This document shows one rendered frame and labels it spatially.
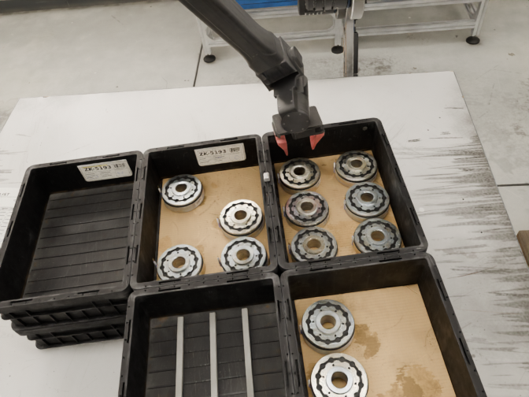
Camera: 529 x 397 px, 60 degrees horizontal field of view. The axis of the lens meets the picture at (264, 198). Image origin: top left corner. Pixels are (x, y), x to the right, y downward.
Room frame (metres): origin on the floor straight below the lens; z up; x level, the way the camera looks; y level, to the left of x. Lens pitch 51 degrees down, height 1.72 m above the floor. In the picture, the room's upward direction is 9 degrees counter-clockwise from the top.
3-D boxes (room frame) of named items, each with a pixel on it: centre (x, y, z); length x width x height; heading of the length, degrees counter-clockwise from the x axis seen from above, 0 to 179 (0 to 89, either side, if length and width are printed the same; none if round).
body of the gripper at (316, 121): (0.77, -0.10, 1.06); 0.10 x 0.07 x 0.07; 94
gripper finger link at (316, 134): (0.77, -0.12, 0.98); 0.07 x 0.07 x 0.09; 4
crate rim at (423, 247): (0.66, -0.16, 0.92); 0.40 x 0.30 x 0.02; 178
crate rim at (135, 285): (0.67, 0.14, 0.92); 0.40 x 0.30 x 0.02; 178
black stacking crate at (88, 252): (0.67, 0.44, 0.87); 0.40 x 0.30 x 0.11; 178
